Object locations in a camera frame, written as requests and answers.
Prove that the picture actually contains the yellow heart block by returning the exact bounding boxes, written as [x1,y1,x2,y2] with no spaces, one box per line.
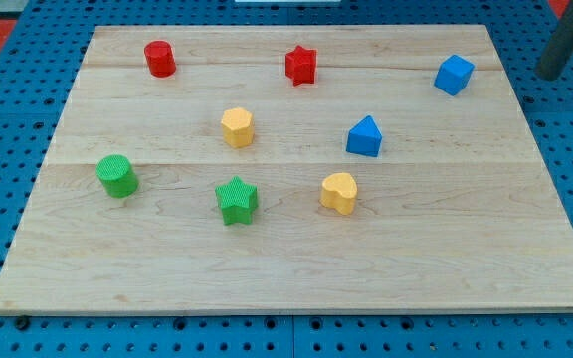
[319,172,358,215]

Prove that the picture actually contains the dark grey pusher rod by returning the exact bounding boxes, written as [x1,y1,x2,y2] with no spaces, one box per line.
[535,0,573,81]

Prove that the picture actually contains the light wooden board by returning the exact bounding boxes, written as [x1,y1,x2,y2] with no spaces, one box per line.
[0,25,573,316]

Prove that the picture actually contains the red star block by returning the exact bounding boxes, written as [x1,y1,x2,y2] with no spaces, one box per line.
[284,45,317,87]

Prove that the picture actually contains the blue cube block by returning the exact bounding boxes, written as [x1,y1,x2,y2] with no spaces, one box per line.
[434,54,475,96]

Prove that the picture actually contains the blue triangle block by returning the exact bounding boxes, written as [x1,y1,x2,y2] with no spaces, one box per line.
[345,115,383,157]

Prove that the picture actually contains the green cylinder block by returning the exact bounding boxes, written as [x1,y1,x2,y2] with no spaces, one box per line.
[95,154,139,198]

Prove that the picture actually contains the green star block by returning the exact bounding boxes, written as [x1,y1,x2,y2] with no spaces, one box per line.
[215,176,258,225]

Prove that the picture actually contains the red cylinder block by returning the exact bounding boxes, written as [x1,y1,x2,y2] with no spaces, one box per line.
[143,40,176,78]

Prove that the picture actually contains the yellow hexagon block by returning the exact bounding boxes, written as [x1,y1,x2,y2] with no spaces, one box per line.
[221,107,255,148]

